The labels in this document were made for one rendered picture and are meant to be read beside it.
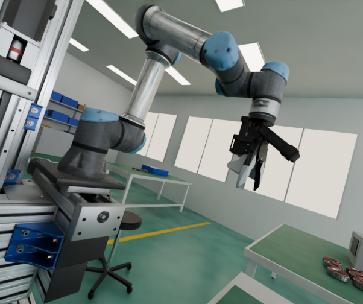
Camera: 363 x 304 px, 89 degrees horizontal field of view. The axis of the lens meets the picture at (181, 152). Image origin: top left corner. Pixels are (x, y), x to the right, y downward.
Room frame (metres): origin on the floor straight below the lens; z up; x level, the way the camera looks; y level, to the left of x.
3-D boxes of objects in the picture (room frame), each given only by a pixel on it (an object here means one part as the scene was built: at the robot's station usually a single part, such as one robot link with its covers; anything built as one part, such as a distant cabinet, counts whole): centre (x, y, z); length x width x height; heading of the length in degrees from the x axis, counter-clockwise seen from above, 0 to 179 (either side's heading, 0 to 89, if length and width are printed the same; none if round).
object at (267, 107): (0.51, -0.18, 1.37); 0.08 x 0.08 x 0.05
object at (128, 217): (1.72, 0.31, 0.28); 0.54 x 0.49 x 0.56; 53
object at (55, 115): (5.35, 3.72, 1.40); 0.42 x 0.42 x 0.23; 53
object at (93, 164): (0.65, 0.31, 1.09); 0.15 x 0.15 x 0.10
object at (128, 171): (4.08, 0.46, 0.38); 1.90 x 0.90 x 0.75; 143
